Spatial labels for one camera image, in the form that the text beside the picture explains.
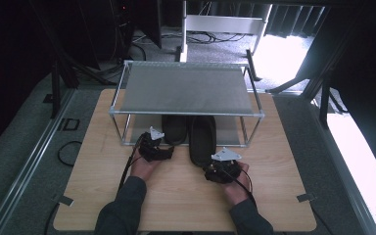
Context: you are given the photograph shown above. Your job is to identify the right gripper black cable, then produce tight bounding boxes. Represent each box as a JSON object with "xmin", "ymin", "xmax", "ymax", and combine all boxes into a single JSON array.
[{"xmin": 219, "ymin": 167, "xmax": 259, "ymax": 209}]

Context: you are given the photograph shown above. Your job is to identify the large black floor socket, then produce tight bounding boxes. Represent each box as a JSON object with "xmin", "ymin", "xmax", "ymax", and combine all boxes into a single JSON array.
[{"xmin": 57, "ymin": 117, "xmax": 81, "ymax": 132}]

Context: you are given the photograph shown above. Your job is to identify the person's right hand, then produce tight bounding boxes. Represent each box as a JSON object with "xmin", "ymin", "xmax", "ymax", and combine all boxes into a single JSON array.
[{"xmin": 222, "ymin": 162, "xmax": 251, "ymax": 207}]

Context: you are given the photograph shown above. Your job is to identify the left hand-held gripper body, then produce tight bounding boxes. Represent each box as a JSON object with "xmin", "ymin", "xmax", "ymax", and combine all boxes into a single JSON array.
[{"xmin": 138, "ymin": 125, "xmax": 168, "ymax": 163}]

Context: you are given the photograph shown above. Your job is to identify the metal shoe rack grey shelves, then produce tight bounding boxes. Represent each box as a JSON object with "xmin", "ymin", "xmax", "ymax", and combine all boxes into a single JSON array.
[{"xmin": 108, "ymin": 59, "xmax": 266, "ymax": 148}]

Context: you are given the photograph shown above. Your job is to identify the bundle of floor cables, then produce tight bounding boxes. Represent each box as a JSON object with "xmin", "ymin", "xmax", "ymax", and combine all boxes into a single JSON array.
[{"xmin": 132, "ymin": 29, "xmax": 249, "ymax": 45}]

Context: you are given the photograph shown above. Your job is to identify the black slipper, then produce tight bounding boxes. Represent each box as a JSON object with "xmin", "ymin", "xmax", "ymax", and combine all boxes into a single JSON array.
[
  {"xmin": 161, "ymin": 114, "xmax": 190, "ymax": 147},
  {"xmin": 188, "ymin": 115, "xmax": 218, "ymax": 168}
]

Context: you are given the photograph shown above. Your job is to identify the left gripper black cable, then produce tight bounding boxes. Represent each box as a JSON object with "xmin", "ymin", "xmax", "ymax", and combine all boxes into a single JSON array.
[{"xmin": 117, "ymin": 132, "xmax": 146, "ymax": 194}]

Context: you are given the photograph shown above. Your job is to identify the aluminium floor rail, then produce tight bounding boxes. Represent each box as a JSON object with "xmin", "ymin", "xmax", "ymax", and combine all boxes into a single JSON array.
[{"xmin": 0, "ymin": 88, "xmax": 76, "ymax": 235}]

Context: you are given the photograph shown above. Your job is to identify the dark curtain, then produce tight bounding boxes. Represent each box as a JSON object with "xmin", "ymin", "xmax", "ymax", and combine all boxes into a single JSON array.
[{"xmin": 264, "ymin": 4, "xmax": 328, "ymax": 39}]

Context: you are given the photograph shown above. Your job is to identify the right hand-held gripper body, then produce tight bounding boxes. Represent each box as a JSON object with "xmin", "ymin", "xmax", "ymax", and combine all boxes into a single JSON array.
[{"xmin": 209, "ymin": 146, "xmax": 243, "ymax": 185}]

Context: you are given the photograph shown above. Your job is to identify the person's left hand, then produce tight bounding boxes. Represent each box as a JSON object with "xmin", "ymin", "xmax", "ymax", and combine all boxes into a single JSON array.
[{"xmin": 129, "ymin": 148, "xmax": 162, "ymax": 182}]

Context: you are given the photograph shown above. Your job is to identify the white desk frame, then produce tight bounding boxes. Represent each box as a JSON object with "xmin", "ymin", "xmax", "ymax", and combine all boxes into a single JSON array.
[{"xmin": 175, "ymin": 0, "xmax": 274, "ymax": 64}]

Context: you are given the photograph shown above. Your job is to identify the black metal stand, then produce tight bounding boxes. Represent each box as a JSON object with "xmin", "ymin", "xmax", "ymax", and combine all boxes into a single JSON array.
[
  {"xmin": 28, "ymin": 0, "xmax": 114, "ymax": 119},
  {"xmin": 245, "ymin": 48, "xmax": 351, "ymax": 129}
]

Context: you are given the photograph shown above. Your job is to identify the grey tape strip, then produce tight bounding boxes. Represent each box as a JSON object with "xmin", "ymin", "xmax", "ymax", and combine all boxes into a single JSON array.
[
  {"xmin": 52, "ymin": 194, "xmax": 75, "ymax": 208},
  {"xmin": 296, "ymin": 192, "xmax": 317, "ymax": 204}
]

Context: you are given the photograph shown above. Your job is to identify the dark computer tower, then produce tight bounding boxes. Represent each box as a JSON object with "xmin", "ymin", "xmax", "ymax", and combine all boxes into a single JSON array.
[{"xmin": 77, "ymin": 0, "xmax": 163, "ymax": 71}]

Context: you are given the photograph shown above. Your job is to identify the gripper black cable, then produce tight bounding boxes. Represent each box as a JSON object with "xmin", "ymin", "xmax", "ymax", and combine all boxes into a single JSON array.
[
  {"xmin": 219, "ymin": 167, "xmax": 259, "ymax": 209},
  {"xmin": 117, "ymin": 132, "xmax": 146, "ymax": 194}
]

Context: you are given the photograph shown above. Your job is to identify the black cable loop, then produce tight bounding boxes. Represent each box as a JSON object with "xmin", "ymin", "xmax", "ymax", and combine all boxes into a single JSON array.
[{"xmin": 57, "ymin": 140, "xmax": 83, "ymax": 167}]

